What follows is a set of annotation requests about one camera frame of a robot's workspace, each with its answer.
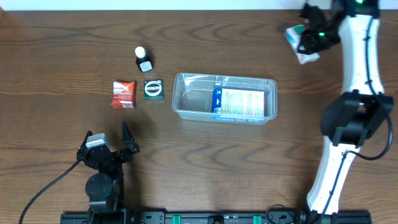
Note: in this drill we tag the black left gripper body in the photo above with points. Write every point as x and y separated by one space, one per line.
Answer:
112 154

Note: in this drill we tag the white green medicine box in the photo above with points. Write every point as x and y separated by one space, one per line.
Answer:
293 36

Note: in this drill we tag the dark syrup bottle white cap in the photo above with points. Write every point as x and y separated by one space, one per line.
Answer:
143 61

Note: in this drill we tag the blue fever patch box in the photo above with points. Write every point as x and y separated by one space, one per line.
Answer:
238 104

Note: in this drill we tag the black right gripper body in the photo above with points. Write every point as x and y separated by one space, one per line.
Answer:
310 40

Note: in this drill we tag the clear plastic container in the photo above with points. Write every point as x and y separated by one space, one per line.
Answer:
193 92

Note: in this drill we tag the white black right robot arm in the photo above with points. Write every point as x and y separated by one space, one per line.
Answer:
358 122

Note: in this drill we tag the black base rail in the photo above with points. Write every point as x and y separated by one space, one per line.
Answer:
273 216

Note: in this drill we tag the red Panadol box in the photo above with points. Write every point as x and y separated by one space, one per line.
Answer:
124 95

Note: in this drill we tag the green Zam-Buk box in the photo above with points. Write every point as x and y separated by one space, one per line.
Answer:
153 90

